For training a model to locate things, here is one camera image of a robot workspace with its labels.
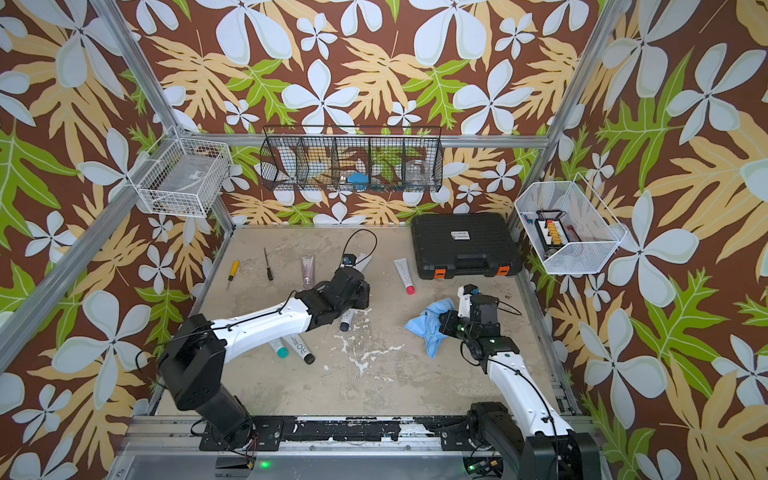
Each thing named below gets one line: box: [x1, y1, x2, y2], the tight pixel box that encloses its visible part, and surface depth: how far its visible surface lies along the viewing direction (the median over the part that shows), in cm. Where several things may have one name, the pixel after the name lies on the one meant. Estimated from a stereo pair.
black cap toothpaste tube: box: [289, 333, 315, 365], surface depth 87 cm
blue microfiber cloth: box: [404, 298, 455, 359], surface depth 84 cm
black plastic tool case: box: [411, 213, 523, 280], surface depth 107 cm
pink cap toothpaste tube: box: [393, 257, 416, 295], surface depth 106 cm
